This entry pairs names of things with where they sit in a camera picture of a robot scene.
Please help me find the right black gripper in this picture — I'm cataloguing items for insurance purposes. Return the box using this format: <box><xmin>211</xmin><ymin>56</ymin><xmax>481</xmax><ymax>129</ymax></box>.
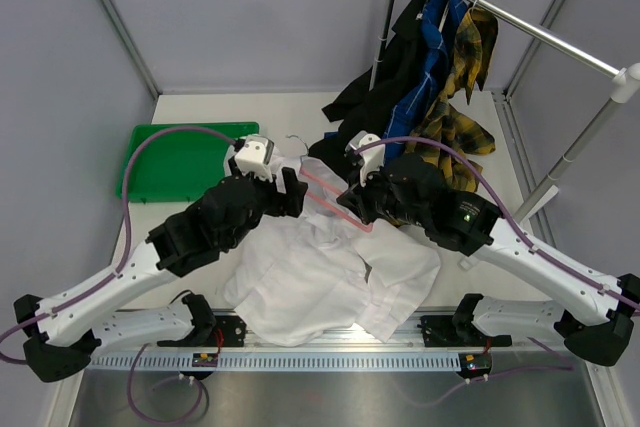
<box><xmin>339</xmin><ymin>158</ymin><xmax>429</xmax><ymax>229</ymax></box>

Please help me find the pink hanger with metal hook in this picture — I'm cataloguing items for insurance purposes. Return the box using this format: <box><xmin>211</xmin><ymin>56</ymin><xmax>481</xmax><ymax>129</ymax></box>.
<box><xmin>299</xmin><ymin>165</ymin><xmax>373</xmax><ymax>233</ymax></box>

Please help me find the white shirt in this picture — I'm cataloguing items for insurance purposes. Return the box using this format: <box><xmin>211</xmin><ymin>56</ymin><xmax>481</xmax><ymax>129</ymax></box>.
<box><xmin>224</xmin><ymin>155</ymin><xmax>441</xmax><ymax>337</ymax></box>

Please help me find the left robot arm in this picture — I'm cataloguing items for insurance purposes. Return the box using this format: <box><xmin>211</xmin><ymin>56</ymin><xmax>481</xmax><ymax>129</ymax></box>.
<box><xmin>14</xmin><ymin>167</ymin><xmax>308</xmax><ymax>383</ymax></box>

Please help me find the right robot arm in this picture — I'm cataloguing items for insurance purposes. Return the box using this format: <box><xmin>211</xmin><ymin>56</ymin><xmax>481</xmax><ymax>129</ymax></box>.
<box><xmin>338</xmin><ymin>151</ymin><xmax>639</xmax><ymax>367</ymax></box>

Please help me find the black shirt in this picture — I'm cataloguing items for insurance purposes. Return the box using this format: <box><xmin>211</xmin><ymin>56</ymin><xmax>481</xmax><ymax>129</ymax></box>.
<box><xmin>309</xmin><ymin>0</ymin><xmax>427</xmax><ymax>179</ymax></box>

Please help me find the yellow plaid shirt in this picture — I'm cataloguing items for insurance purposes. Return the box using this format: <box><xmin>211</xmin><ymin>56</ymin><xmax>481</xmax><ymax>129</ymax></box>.
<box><xmin>405</xmin><ymin>7</ymin><xmax>499</xmax><ymax>193</ymax></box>

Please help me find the blue plaid shirt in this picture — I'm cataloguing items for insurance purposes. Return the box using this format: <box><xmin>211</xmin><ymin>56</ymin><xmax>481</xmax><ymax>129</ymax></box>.
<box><xmin>382</xmin><ymin>0</ymin><xmax>468</xmax><ymax>138</ymax></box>

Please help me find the green plastic tray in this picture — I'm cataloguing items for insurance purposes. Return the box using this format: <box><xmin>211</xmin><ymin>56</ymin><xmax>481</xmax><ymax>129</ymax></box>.
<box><xmin>116</xmin><ymin>121</ymin><xmax>260</xmax><ymax>203</ymax></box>

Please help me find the metal clothes rack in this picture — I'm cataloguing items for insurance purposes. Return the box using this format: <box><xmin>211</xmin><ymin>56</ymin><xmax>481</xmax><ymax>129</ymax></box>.
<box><xmin>367</xmin><ymin>0</ymin><xmax>640</xmax><ymax>271</ymax></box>

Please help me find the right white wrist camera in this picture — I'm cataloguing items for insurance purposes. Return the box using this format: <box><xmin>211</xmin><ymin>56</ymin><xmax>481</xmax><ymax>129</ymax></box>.
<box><xmin>345</xmin><ymin>131</ymin><xmax>385</xmax><ymax>187</ymax></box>

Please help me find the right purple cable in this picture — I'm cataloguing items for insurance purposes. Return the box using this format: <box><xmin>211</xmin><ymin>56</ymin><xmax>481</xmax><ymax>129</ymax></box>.
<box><xmin>357</xmin><ymin>135</ymin><xmax>640</xmax><ymax>406</ymax></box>

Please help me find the purple cable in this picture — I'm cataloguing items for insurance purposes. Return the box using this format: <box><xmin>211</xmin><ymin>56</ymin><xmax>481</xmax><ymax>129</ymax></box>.
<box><xmin>0</xmin><ymin>126</ymin><xmax>246</xmax><ymax>421</ymax></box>
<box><xmin>357</xmin><ymin>135</ymin><xmax>640</xmax><ymax>406</ymax></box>

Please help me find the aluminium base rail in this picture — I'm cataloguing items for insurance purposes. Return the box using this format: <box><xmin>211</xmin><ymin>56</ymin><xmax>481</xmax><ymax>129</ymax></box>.
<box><xmin>90</xmin><ymin>302</ymin><xmax>563</xmax><ymax>356</ymax></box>

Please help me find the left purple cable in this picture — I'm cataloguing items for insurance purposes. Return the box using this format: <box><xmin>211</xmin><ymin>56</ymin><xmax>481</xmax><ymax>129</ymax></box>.
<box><xmin>0</xmin><ymin>126</ymin><xmax>246</xmax><ymax>421</ymax></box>

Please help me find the white slotted cable duct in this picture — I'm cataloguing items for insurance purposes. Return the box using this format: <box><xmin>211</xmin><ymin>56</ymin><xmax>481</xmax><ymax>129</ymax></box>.
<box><xmin>89</xmin><ymin>350</ymin><xmax>461</xmax><ymax>372</ymax></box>

